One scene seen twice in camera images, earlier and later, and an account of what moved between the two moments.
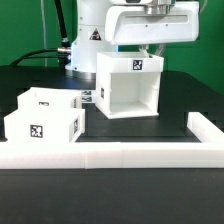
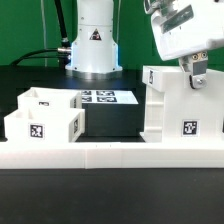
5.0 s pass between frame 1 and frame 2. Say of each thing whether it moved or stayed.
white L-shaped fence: stayed
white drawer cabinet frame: moved
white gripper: moved
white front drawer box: stayed
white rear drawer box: stayed
